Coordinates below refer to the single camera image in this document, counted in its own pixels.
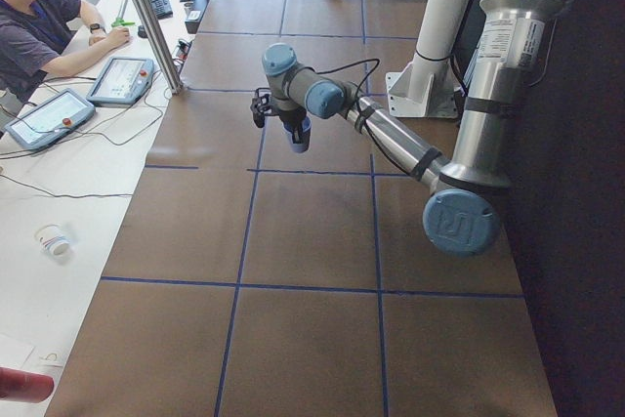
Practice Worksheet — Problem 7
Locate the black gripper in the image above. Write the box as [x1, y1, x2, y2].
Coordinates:
[250, 87, 306, 143]

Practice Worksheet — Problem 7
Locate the light blue ribbed cup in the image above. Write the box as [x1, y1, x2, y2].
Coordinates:
[283, 117, 312, 153]

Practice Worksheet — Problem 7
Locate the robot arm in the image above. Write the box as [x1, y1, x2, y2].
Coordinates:
[251, 0, 571, 256]

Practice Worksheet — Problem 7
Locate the white paper cup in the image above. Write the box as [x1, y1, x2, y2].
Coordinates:
[34, 224, 70, 257]

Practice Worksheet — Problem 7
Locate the seated person in blue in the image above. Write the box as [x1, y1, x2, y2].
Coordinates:
[1, 0, 131, 103]

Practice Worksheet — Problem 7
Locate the far teach pendant tablet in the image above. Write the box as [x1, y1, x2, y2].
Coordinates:
[86, 57, 155, 107]

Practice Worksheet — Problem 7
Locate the teach pendant tablet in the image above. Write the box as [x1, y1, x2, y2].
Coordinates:
[86, 57, 155, 107]
[5, 89, 96, 150]

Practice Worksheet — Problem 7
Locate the near teach pendant tablet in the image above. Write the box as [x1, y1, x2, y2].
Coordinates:
[5, 89, 96, 150]

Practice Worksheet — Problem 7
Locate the white side table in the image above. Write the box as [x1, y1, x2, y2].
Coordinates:
[0, 0, 230, 417]

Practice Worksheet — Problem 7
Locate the red cylinder object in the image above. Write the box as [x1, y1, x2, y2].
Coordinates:
[1, 367, 55, 403]

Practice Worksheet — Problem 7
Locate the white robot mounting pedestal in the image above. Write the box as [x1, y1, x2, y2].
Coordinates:
[386, 0, 469, 118]

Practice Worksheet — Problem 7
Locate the aluminium frame post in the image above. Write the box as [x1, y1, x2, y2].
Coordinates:
[133, 0, 183, 95]

